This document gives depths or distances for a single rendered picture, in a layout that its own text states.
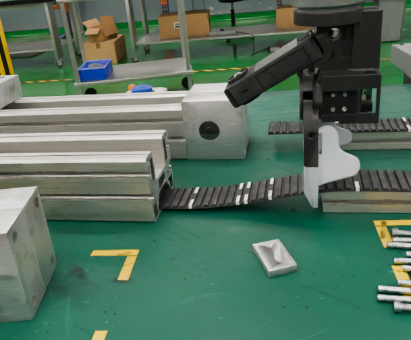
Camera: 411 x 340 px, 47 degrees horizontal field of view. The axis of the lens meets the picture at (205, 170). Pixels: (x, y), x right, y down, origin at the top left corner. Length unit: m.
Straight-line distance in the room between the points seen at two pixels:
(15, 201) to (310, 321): 0.29
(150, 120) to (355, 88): 0.35
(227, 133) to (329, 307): 0.35
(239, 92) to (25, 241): 0.27
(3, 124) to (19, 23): 8.42
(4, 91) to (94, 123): 0.18
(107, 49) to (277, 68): 5.24
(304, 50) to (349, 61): 0.05
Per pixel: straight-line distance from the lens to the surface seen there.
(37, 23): 9.13
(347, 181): 0.58
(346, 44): 0.53
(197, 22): 5.55
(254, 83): 0.53
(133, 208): 0.59
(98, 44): 5.74
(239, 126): 0.72
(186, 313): 0.45
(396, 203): 0.60
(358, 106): 0.52
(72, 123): 0.80
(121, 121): 0.77
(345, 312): 0.45
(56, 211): 0.63
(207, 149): 0.74
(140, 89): 0.91
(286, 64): 0.52
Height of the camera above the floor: 1.07
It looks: 24 degrees down
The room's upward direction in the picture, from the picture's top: 6 degrees counter-clockwise
